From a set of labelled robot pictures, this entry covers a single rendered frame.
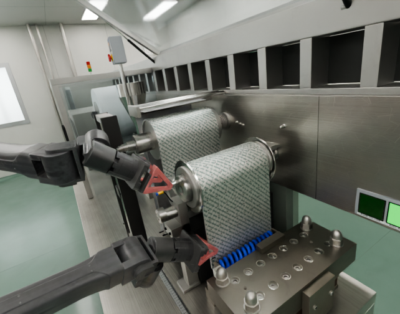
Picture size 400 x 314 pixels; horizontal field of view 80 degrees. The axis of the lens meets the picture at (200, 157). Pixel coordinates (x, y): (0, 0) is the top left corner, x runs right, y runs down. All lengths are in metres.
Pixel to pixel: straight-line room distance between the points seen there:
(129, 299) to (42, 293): 0.42
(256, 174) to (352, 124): 0.26
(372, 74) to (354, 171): 0.22
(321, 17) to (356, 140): 0.29
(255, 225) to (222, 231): 0.13
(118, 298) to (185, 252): 0.36
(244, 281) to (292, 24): 0.66
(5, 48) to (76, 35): 1.29
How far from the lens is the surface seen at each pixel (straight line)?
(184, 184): 0.61
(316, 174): 0.75
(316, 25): 0.70
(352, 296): 0.87
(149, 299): 0.87
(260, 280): 0.68
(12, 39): 6.13
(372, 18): 0.64
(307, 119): 0.72
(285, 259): 0.74
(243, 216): 0.72
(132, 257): 0.54
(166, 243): 0.60
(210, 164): 0.63
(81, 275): 0.52
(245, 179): 0.68
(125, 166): 0.54
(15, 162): 0.60
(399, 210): 0.68
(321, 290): 0.71
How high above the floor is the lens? 1.53
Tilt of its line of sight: 19 degrees down
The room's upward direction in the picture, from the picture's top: 8 degrees counter-clockwise
